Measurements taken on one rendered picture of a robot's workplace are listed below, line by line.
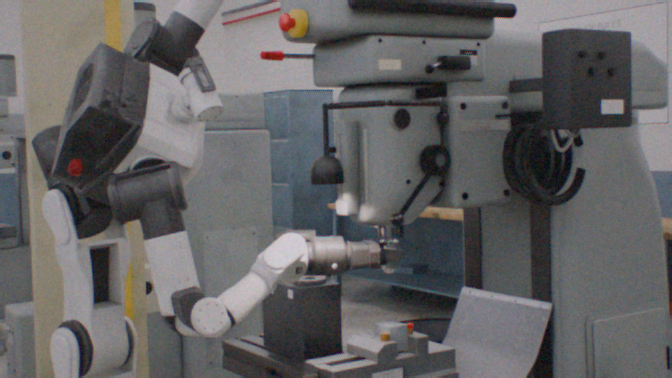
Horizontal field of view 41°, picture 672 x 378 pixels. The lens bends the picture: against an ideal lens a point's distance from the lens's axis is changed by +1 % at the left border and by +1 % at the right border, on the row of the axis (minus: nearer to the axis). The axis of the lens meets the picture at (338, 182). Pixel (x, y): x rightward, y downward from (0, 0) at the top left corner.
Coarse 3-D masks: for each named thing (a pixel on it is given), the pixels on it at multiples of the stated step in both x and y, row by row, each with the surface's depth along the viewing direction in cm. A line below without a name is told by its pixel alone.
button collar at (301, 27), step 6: (294, 12) 192; (300, 12) 191; (300, 18) 190; (306, 18) 191; (300, 24) 190; (306, 24) 191; (288, 30) 194; (294, 30) 192; (300, 30) 191; (306, 30) 191; (294, 36) 192; (300, 36) 193
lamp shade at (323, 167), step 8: (320, 160) 192; (328, 160) 191; (336, 160) 192; (312, 168) 193; (320, 168) 191; (328, 168) 191; (336, 168) 191; (312, 176) 192; (320, 176) 191; (328, 176) 190; (336, 176) 191; (312, 184) 192; (320, 184) 191; (328, 184) 191
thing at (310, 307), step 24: (288, 288) 237; (312, 288) 233; (336, 288) 237; (264, 312) 248; (288, 312) 237; (312, 312) 233; (336, 312) 237; (264, 336) 249; (288, 336) 238; (312, 336) 233; (336, 336) 237
